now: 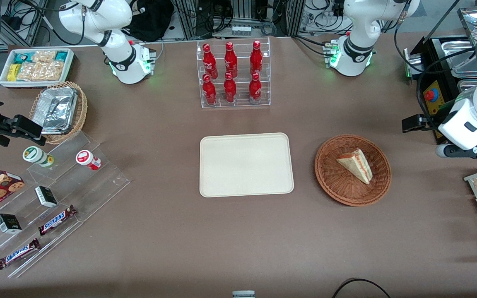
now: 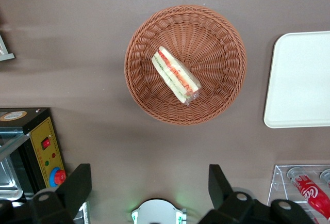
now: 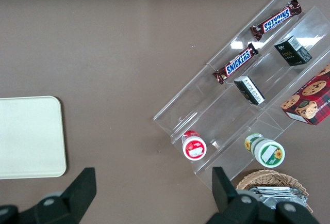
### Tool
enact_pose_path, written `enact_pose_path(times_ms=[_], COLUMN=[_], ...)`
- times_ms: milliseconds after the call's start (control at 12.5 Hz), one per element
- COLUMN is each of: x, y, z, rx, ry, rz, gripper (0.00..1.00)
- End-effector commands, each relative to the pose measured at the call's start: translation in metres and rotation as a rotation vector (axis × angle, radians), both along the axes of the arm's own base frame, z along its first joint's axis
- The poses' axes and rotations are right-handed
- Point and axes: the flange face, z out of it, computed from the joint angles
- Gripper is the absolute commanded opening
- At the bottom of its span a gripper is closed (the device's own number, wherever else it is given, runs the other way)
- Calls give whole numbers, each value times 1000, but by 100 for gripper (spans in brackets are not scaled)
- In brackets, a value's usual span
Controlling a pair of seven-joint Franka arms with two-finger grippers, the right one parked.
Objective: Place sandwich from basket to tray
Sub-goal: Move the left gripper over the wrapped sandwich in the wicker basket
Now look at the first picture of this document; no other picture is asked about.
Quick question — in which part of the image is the beige plastic tray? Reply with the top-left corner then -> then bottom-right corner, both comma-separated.
199,132 -> 295,198

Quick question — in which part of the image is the small clear cracker bag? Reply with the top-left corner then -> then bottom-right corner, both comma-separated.
31,50 -> 57,64

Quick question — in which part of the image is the black framed food display case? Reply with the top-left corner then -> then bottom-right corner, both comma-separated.
403,6 -> 477,125

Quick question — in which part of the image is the clear acrylic stepped stand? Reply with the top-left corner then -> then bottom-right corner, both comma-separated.
0,132 -> 131,278

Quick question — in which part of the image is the light wicker basket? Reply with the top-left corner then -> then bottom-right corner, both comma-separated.
29,82 -> 88,145

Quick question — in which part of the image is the white rectangular snack bin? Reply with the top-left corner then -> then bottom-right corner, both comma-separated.
0,48 -> 75,89

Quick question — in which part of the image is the small black box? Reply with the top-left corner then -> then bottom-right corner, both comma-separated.
0,214 -> 23,235
35,186 -> 58,208

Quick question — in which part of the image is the Snickers bar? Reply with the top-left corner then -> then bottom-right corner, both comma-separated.
0,238 -> 41,270
38,205 -> 78,236

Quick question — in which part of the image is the clear acrylic bottle rack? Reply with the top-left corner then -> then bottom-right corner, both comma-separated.
196,37 -> 271,109

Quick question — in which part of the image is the yellow emergency stop box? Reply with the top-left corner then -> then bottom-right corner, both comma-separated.
423,80 -> 445,117

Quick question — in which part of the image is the round brown wicker basket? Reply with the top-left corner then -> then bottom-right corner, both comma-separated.
315,135 -> 391,207

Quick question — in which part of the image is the red cola bottle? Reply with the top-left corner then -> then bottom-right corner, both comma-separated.
224,41 -> 238,78
249,72 -> 262,103
202,74 -> 217,105
250,40 -> 263,77
224,72 -> 237,103
202,43 -> 218,80

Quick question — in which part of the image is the triangular sandwich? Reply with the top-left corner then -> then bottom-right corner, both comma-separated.
337,148 -> 373,185

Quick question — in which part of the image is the black bag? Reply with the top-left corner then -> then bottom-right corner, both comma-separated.
128,0 -> 175,42

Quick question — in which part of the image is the green lidded cup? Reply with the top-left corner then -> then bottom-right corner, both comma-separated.
22,146 -> 55,168

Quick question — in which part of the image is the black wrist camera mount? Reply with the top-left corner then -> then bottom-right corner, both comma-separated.
435,143 -> 477,160

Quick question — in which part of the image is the stack of foil trays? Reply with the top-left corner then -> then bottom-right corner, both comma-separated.
31,87 -> 78,135

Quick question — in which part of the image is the red lidded cup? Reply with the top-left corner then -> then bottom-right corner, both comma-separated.
76,150 -> 102,171

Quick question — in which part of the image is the black cable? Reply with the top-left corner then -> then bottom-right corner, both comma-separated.
332,278 -> 392,298

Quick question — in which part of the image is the large clear cracker bag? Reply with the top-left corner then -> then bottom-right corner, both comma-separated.
17,62 -> 64,82

